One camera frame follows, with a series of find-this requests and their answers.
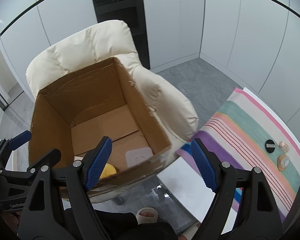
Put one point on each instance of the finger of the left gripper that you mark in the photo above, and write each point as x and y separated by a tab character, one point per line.
50	159
19	137

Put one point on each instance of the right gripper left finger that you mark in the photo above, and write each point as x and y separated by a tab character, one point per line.
43	215

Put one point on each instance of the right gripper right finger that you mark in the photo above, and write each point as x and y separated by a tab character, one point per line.
258	215

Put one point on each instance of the yellow round container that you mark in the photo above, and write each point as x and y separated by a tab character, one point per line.
108	170

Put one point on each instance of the beige makeup sponge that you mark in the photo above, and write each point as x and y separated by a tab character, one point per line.
282	162

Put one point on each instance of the black round powder puff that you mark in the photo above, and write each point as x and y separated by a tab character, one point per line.
270	146

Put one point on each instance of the clear bottle pink cap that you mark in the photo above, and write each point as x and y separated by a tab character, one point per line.
284	147

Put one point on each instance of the person's left hand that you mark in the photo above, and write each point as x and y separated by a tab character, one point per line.
12	219

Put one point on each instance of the brown cardboard box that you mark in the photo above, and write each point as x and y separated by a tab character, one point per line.
74	112

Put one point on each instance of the striped colourful table cloth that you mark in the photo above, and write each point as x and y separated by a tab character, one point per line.
237	133

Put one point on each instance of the cream padded armchair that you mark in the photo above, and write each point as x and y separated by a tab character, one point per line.
174	112

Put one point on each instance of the black cabinet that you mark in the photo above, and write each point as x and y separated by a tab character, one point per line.
132	13

